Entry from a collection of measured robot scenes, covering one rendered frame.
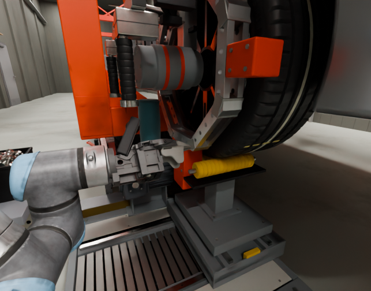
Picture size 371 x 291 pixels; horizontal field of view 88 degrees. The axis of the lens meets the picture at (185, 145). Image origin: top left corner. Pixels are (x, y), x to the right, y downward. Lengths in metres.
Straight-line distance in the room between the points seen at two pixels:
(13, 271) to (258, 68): 0.50
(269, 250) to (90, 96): 1.07
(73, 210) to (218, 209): 0.63
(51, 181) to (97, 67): 0.75
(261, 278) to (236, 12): 0.89
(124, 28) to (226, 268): 0.80
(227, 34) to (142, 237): 0.95
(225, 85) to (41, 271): 0.48
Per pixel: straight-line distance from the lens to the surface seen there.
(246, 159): 0.77
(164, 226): 1.13
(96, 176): 0.44
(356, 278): 1.26
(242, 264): 0.88
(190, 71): 0.66
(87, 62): 1.10
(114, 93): 0.82
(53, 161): 0.44
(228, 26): 0.50
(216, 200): 0.90
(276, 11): 0.53
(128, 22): 0.49
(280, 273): 1.00
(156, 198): 1.30
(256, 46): 0.42
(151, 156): 0.46
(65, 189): 0.46
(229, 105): 0.50
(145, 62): 0.62
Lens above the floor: 0.80
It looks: 18 degrees down
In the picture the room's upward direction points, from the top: straight up
